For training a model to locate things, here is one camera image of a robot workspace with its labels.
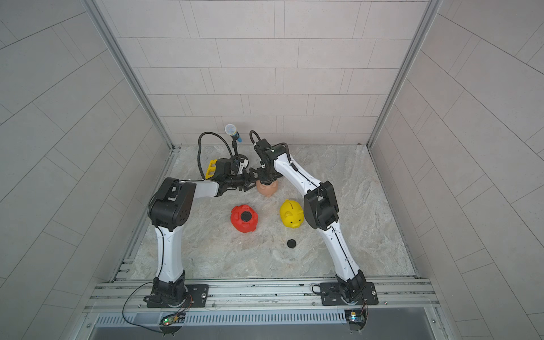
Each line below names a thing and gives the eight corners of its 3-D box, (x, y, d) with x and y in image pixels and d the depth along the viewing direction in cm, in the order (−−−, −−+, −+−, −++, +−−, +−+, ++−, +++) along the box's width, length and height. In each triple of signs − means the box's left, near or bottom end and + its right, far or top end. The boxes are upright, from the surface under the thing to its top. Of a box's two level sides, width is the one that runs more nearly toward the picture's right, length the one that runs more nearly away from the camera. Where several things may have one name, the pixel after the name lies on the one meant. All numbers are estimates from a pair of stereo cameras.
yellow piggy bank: (286, 233, 87) (286, 224, 80) (279, 212, 94) (279, 202, 86) (304, 228, 89) (306, 218, 82) (295, 207, 95) (297, 196, 88)
